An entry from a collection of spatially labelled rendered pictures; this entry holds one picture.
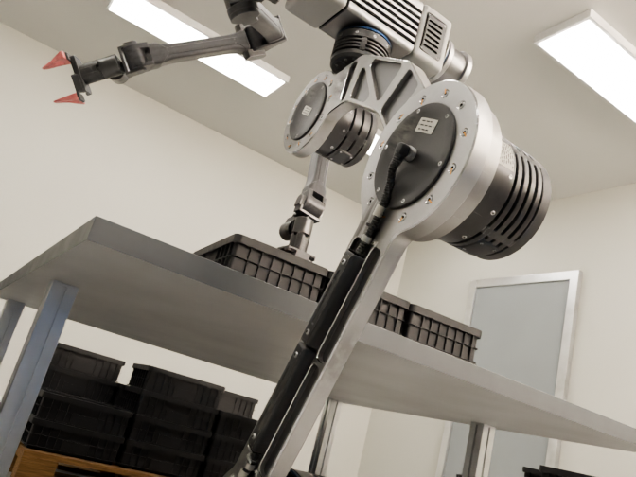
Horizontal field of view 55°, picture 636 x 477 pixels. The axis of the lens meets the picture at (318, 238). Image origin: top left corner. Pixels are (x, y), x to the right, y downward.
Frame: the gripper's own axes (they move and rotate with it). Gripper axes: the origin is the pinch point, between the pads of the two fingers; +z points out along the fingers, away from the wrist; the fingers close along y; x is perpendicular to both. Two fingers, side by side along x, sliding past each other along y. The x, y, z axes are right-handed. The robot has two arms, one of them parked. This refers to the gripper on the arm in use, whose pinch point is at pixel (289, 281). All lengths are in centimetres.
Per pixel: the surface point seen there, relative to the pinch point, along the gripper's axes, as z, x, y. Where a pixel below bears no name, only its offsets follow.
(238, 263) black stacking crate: 2.1, 5.2, 19.6
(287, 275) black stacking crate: 0.9, 7.7, 5.6
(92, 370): 34, -170, -3
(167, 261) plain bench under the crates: 21, 59, 57
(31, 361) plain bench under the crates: 39, 1, 60
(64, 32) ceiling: -196, -304, 59
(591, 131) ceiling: -187, -60, -230
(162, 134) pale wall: -169, -334, -41
